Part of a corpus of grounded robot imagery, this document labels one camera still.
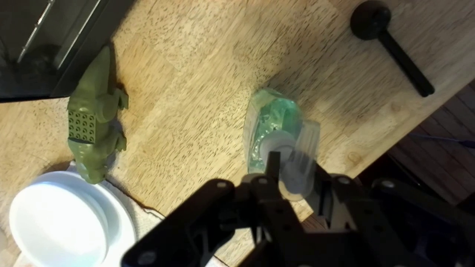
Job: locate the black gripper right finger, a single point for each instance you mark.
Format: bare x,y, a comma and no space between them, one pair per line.
386,228

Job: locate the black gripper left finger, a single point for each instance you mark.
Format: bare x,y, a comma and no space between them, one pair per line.
227,223

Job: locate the white plate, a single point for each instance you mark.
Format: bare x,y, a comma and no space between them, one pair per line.
124,232

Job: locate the green toy crocodile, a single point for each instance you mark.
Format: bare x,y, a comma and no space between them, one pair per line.
94,124

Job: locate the white bowl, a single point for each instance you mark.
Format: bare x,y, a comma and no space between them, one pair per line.
54,223

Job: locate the black marker pen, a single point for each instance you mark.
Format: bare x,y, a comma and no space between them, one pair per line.
395,50

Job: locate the black toaster oven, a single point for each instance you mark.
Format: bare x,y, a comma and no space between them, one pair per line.
45,45

